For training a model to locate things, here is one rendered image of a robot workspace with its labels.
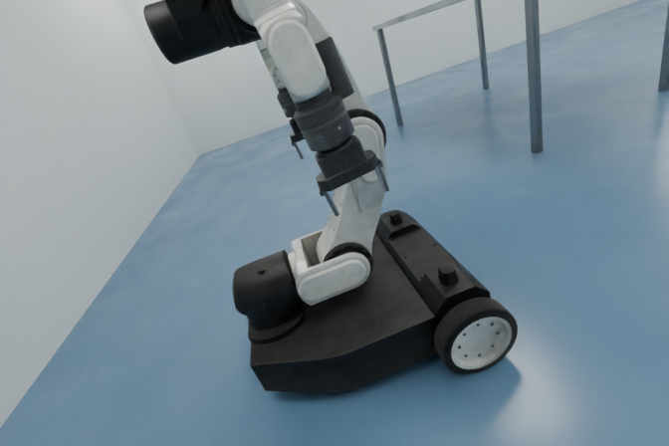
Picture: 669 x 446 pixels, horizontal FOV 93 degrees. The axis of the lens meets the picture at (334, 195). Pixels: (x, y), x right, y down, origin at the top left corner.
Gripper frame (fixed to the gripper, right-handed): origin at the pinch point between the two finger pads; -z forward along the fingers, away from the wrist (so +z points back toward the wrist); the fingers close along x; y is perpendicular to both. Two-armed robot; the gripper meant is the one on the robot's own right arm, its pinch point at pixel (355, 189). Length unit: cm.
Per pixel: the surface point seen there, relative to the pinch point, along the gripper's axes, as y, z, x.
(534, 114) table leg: 93, -50, 103
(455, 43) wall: 456, -61, 256
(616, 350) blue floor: -12, -62, 39
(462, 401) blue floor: -11, -57, 1
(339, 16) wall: 447, 45, 102
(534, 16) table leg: 92, -4, 110
